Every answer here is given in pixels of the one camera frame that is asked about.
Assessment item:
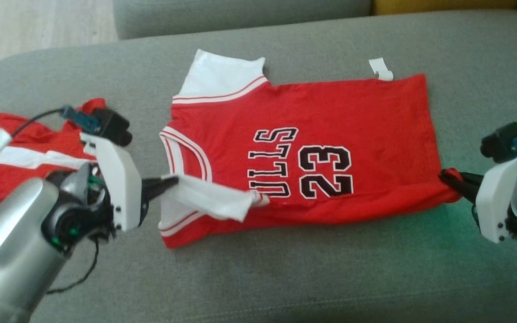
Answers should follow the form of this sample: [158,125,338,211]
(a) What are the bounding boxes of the red shorts with white stripe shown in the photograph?
[0,98,106,207]

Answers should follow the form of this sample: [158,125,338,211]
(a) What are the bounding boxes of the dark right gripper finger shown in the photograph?
[447,182,481,204]
[439,171,484,187]

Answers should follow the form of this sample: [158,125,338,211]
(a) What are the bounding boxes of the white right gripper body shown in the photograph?
[474,153,517,245]

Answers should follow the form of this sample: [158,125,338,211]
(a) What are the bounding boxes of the long grey sofa seat cushion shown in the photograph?
[113,0,372,40]

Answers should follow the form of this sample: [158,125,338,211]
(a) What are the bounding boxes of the wide grey sofa seat cushion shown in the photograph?
[0,10,517,323]

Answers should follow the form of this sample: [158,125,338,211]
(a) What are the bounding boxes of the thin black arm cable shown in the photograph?
[0,108,100,294]

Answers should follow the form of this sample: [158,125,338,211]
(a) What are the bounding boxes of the red Bulls 23 jersey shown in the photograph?
[158,48,463,249]

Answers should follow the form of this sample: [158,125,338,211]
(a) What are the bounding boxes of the yellow sofa backrest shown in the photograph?
[372,0,517,15]

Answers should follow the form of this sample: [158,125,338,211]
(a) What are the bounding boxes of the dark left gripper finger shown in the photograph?
[141,187,169,203]
[141,176,180,189]

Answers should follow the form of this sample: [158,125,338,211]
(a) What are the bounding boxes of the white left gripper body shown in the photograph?
[80,132,145,232]

